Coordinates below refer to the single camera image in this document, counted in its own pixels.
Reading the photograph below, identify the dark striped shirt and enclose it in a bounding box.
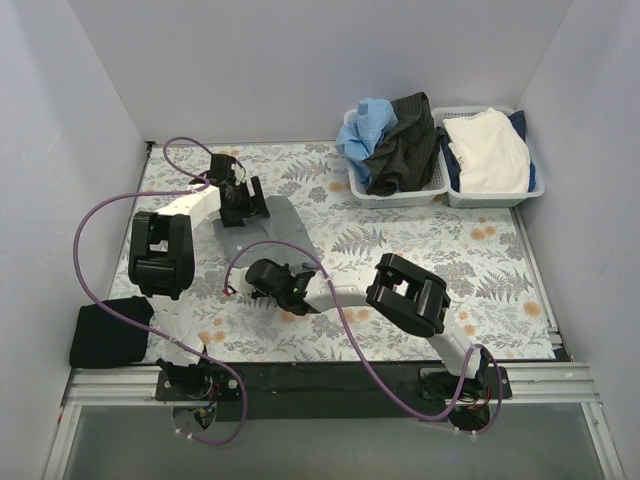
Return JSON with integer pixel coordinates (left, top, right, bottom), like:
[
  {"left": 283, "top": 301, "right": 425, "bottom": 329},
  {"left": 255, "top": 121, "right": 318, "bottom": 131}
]
[{"left": 364, "top": 92, "right": 442, "bottom": 197}]

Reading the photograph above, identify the aluminium frame rail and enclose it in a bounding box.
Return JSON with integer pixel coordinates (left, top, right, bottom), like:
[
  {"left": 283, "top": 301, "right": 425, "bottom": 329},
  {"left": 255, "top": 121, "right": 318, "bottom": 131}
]
[{"left": 62, "top": 362, "right": 600, "bottom": 406}]

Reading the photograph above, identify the cream white folded shirt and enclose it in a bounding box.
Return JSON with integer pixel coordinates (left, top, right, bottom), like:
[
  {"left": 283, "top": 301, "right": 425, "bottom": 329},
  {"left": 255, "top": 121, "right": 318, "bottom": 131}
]
[{"left": 442, "top": 107, "right": 530, "bottom": 194}]

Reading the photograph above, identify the floral table cloth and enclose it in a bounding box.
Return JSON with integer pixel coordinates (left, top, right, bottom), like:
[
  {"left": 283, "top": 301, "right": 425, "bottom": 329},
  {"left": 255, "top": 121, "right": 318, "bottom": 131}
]
[{"left": 114, "top": 142, "right": 557, "bottom": 364}]

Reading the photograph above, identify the black folded shirt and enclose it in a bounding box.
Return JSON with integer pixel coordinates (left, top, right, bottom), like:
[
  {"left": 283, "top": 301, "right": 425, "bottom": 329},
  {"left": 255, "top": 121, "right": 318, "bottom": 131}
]
[{"left": 69, "top": 304, "right": 148, "bottom": 369}]

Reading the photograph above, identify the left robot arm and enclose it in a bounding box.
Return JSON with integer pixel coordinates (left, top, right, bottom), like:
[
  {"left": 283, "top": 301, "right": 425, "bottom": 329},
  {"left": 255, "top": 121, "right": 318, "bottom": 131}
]
[{"left": 128, "top": 154, "right": 270, "bottom": 400}]

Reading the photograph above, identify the grey long sleeve shirt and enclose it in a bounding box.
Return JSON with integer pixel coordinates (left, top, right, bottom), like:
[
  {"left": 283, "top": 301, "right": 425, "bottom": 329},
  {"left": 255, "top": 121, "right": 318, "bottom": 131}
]
[{"left": 213, "top": 196, "right": 318, "bottom": 274}]

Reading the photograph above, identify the light blue shirt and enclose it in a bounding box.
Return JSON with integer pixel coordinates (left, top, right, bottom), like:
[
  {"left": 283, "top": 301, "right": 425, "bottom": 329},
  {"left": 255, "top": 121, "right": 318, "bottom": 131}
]
[{"left": 335, "top": 98, "right": 398, "bottom": 187}]

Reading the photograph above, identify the purple cable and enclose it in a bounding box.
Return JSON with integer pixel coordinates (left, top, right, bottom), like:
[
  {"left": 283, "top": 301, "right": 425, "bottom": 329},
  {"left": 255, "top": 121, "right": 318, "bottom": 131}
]
[
  {"left": 73, "top": 137, "right": 249, "bottom": 445},
  {"left": 224, "top": 240, "right": 506, "bottom": 437}
]

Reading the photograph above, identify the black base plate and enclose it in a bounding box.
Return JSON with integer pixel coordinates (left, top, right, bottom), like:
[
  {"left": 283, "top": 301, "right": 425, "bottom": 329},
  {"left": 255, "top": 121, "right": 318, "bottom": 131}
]
[{"left": 155, "top": 361, "right": 512, "bottom": 422}]

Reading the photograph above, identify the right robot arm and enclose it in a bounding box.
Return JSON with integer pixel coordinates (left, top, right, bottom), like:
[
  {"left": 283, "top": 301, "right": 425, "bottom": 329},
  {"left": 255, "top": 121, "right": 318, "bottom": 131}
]
[{"left": 244, "top": 253, "right": 489, "bottom": 398}]

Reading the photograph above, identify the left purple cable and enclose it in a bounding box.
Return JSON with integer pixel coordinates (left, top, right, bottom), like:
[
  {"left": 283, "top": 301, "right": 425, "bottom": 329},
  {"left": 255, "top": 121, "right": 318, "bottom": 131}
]
[{"left": 73, "top": 137, "right": 249, "bottom": 445}]

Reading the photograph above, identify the navy blue folded garment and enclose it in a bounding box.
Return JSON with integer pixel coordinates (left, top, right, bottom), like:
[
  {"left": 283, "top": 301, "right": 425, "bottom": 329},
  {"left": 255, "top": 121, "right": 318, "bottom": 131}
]
[{"left": 434, "top": 110, "right": 537, "bottom": 191}]

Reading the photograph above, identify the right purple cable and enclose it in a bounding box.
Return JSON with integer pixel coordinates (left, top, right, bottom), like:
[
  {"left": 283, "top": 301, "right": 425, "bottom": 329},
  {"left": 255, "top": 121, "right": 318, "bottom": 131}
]
[{"left": 224, "top": 240, "right": 506, "bottom": 437}]

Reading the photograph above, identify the left white plastic basket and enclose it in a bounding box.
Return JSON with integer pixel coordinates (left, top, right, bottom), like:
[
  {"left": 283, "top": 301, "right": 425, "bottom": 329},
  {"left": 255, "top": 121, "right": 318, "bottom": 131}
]
[{"left": 342, "top": 104, "right": 446, "bottom": 209}]

